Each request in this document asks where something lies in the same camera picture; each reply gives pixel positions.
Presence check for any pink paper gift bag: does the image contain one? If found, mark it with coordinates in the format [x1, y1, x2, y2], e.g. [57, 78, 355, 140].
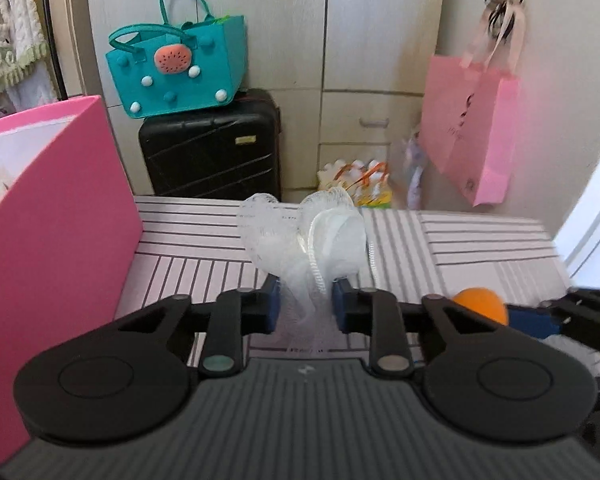
[417, 54, 521, 208]

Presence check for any pink ribbon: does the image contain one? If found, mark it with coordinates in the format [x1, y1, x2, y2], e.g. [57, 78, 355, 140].
[460, 0, 528, 71]

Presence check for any orange plush toy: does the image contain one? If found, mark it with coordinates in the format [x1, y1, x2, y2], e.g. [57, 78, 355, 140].
[451, 286, 510, 327]

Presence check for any pink storage box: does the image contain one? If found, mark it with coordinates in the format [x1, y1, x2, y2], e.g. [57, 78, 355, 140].
[0, 95, 143, 468]

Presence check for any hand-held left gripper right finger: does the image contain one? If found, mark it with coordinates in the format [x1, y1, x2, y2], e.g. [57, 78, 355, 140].
[332, 278, 486, 378]

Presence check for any white door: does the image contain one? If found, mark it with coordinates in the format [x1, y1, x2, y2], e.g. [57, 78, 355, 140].
[550, 110, 600, 291]

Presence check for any beige wardrobe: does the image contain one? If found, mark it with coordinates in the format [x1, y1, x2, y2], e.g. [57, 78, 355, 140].
[62, 0, 448, 211]

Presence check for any black suitcase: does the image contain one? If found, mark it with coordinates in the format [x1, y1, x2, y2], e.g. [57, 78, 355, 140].
[138, 88, 283, 202]

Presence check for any white mesh bath pouf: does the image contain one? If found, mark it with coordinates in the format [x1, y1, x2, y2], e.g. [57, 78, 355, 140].
[236, 185, 368, 351]

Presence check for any white fluffy robe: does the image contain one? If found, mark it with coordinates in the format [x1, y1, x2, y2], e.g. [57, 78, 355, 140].
[0, 0, 53, 111]

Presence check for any patterned bag with orange handles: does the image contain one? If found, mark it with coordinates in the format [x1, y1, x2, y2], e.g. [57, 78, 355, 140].
[317, 158, 393, 209]

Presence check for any striped bedsheet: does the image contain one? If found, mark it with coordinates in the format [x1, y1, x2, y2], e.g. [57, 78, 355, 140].
[115, 196, 573, 361]

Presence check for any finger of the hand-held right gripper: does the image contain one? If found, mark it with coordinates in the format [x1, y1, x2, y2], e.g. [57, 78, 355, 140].
[507, 288, 600, 356]

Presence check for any teal felt tote bag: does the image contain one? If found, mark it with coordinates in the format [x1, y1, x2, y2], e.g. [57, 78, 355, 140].
[105, 0, 251, 120]

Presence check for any clear plastic bag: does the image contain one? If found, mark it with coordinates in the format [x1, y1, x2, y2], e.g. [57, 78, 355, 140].
[390, 132, 428, 211]

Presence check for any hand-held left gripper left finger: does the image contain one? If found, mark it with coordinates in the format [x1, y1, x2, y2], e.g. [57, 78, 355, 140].
[116, 276, 281, 378]

